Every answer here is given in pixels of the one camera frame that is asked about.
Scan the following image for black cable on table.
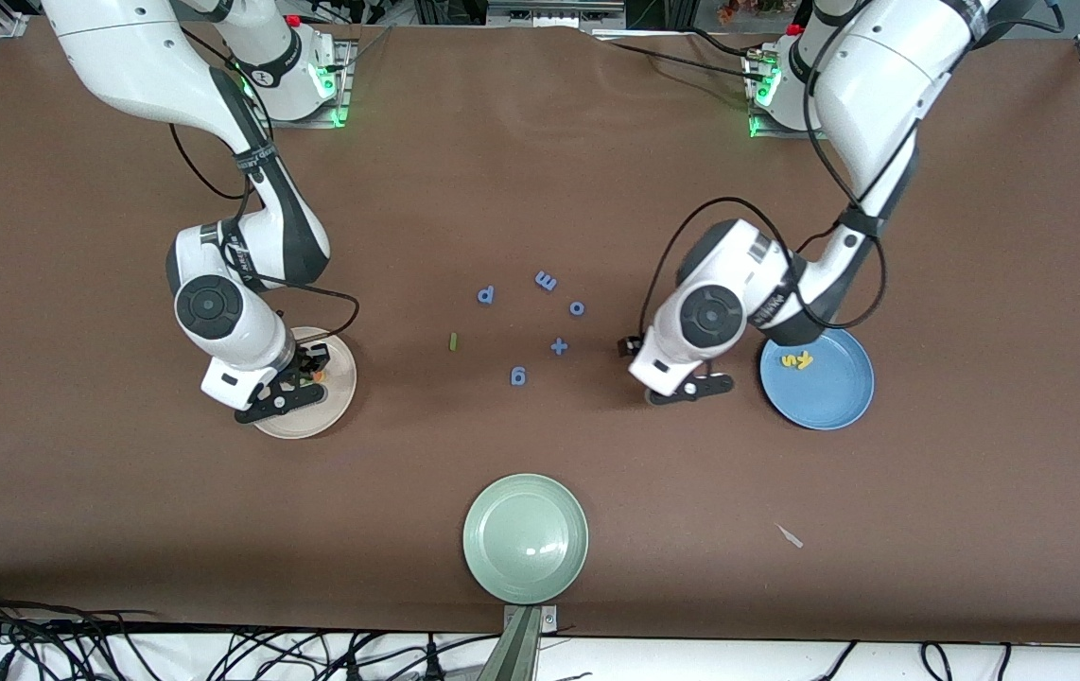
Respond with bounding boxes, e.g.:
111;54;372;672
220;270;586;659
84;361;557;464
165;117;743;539
597;26;760;81

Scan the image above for brown table cover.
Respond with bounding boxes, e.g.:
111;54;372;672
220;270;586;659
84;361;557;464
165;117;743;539
0;17;1080;647

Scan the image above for green round plate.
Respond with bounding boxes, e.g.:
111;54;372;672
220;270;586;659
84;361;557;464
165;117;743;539
462;473;590;605

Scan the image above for beige round plate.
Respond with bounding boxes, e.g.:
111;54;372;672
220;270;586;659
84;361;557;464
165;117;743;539
252;326;358;440

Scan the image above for orange red decorative object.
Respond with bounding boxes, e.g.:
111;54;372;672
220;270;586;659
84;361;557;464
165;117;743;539
716;0;792;22

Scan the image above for grey metal post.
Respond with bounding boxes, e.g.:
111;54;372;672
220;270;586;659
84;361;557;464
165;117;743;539
476;603;561;681

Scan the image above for blue round plate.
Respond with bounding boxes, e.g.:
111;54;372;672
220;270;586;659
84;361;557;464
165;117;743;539
759;326;876;432

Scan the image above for thick black floor cable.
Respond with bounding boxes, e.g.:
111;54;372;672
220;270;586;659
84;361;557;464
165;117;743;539
0;605;248;637

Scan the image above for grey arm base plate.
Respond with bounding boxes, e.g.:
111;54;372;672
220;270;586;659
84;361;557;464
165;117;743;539
256;36;355;130
745;49;825;142

